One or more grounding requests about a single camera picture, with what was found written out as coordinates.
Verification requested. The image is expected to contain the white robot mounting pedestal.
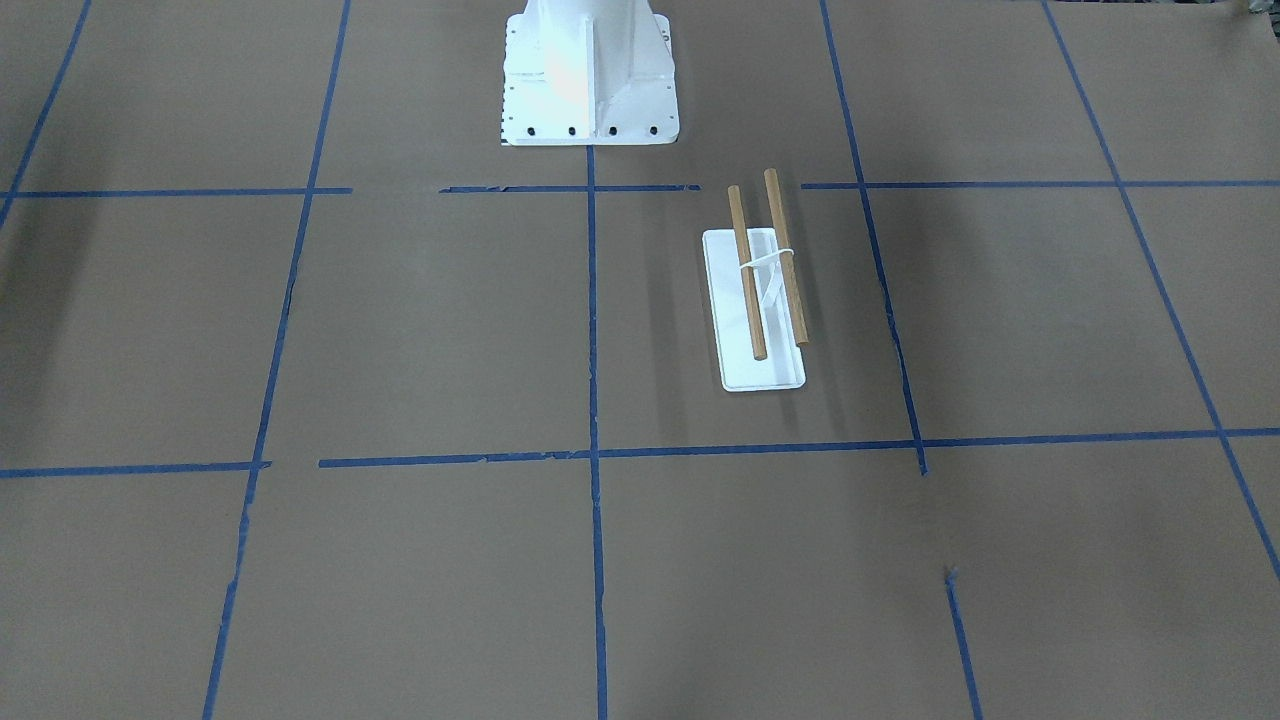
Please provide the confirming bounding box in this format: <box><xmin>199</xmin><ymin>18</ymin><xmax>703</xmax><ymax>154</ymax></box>
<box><xmin>500</xmin><ymin>1</ymin><xmax>681</xmax><ymax>147</ymax></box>

